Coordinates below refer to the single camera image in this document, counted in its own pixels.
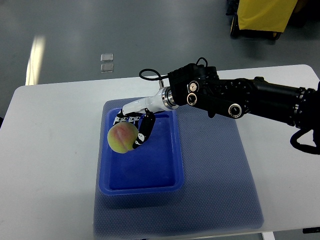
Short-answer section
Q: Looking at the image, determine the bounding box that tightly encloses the blue-grey mesh mat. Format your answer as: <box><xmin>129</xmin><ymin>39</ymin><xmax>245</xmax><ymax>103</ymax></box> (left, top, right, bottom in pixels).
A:
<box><xmin>93</xmin><ymin>106</ymin><xmax>264</xmax><ymax>240</ymax></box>

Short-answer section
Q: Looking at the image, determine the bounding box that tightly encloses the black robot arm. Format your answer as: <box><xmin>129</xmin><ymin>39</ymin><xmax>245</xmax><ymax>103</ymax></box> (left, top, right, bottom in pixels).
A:
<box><xmin>157</xmin><ymin>62</ymin><xmax>320</xmax><ymax>155</ymax></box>

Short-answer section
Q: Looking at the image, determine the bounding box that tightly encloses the upper clear floor tile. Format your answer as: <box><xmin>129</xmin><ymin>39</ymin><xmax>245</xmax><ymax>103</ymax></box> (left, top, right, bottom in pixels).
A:
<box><xmin>100</xmin><ymin>53</ymin><xmax>114</xmax><ymax>62</ymax></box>

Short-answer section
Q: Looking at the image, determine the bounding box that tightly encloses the clear floor tile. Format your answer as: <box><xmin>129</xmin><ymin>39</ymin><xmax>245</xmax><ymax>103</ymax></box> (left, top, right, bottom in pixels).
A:
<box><xmin>100</xmin><ymin>63</ymin><xmax>114</xmax><ymax>73</ymax></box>
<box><xmin>100</xmin><ymin>53</ymin><xmax>114</xmax><ymax>62</ymax></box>

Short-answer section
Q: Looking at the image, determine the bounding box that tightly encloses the lower clear floor tile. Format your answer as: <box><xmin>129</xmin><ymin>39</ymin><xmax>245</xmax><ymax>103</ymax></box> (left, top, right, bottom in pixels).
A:
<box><xmin>100</xmin><ymin>63</ymin><xmax>114</xmax><ymax>73</ymax></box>

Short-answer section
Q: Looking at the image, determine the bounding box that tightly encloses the yellow-pink peach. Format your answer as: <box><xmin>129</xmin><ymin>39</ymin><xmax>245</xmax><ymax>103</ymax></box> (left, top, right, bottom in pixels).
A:
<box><xmin>107</xmin><ymin>121</ymin><xmax>138</xmax><ymax>154</ymax></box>

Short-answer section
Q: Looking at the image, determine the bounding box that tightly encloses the yellow black cart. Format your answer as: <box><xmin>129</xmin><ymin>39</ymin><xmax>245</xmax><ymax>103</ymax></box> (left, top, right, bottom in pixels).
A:
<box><xmin>226</xmin><ymin>0</ymin><xmax>308</xmax><ymax>40</ymax></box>

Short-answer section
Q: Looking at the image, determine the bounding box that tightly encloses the blue plastic tray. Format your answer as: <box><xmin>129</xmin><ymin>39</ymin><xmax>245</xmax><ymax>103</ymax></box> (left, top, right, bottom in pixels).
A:
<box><xmin>97</xmin><ymin>103</ymin><xmax>184</xmax><ymax>197</ymax></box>

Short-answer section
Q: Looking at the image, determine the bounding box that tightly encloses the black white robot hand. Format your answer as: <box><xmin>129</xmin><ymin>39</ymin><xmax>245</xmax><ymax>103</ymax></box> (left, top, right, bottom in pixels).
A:
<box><xmin>113</xmin><ymin>86</ymin><xmax>179</xmax><ymax>149</ymax></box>

